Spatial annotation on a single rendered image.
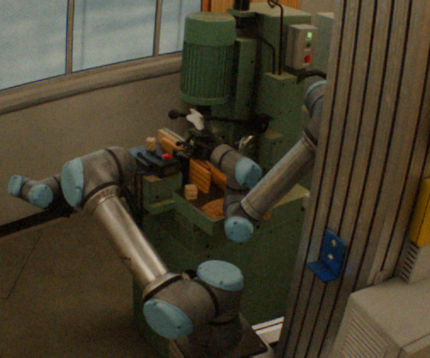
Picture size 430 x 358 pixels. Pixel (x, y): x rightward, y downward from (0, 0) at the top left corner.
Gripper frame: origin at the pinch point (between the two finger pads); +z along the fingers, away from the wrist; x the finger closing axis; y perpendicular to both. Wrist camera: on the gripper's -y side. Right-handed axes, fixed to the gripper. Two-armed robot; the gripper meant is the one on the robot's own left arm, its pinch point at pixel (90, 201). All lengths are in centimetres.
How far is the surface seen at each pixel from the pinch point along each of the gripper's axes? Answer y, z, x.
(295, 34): -88, 27, 26
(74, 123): -4, 52, -116
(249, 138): -46, 32, 25
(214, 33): -72, 0, 19
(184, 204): -16.2, 17.9, 25.6
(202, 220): -15.8, 18.2, 35.8
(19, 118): 4, 14, -114
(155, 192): -15.6, 10.0, 18.3
